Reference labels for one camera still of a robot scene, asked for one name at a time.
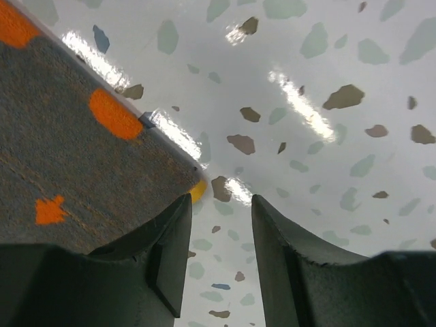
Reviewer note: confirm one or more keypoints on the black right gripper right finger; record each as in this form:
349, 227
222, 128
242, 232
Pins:
307, 281

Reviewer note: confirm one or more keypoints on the orange patterned towel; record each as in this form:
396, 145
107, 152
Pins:
78, 169

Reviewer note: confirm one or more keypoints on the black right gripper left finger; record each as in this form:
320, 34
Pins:
136, 280

